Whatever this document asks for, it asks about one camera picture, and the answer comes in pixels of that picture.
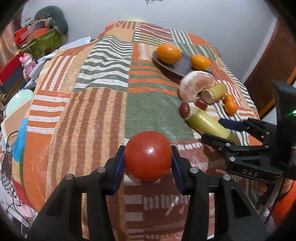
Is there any long green sugarcane piece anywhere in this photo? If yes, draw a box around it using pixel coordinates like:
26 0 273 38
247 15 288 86
185 108 240 145

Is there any small mandarin orange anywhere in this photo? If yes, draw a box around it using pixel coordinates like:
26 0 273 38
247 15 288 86
223 94 238 116

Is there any dark red grape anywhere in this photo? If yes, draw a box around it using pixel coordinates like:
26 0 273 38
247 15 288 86
195 98 208 110
179 102 190 119

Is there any short green sugarcane piece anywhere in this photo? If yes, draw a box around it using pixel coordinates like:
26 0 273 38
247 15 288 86
200 83 227 104

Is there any peeled pomelo segment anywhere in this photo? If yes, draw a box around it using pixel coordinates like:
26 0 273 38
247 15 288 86
179 71 215 102

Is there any red tomato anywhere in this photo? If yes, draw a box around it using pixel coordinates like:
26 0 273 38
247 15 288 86
124 131 173 181

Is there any large orange with sticker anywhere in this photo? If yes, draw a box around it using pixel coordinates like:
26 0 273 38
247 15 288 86
156 43 182 65

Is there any brown wooden door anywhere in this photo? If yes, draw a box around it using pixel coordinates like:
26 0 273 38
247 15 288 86
244 18 295 118

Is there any dark purple plate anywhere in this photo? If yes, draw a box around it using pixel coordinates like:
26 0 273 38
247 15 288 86
151 51 215 78

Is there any striped patchwork bedspread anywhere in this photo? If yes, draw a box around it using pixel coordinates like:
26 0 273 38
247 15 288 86
2 21 259 236

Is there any pink toy figure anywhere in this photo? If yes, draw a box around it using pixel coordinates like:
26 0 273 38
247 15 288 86
19 53 37 81

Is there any yellow pillow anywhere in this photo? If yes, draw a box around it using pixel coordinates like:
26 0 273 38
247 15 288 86
127 19 145 23

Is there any white cloth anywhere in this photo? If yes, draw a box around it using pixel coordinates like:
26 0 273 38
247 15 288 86
29 36 91 81

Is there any green patterned box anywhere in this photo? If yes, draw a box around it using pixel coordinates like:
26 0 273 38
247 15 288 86
21 28 62 59

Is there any grey neck pillow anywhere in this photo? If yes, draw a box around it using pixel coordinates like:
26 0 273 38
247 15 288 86
34 6 69 35

